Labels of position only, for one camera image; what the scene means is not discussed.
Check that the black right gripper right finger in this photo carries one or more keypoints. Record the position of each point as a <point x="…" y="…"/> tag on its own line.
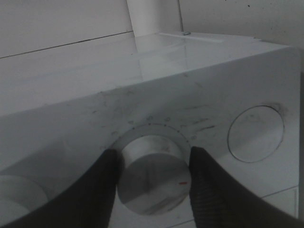
<point x="219" y="201"/>

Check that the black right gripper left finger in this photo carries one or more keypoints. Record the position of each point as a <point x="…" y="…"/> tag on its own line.
<point x="87" y="203"/>

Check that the white timer knob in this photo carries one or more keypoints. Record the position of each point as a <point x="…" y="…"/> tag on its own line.
<point x="155" y="177"/>

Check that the round door release button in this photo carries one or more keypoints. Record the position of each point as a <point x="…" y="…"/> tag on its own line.
<point x="255" y="134"/>

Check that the white upper power knob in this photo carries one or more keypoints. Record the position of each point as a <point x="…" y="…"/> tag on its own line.
<point x="18" y="197"/>

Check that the white microwave oven body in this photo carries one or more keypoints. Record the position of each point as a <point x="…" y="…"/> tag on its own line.
<point x="61" y="108"/>

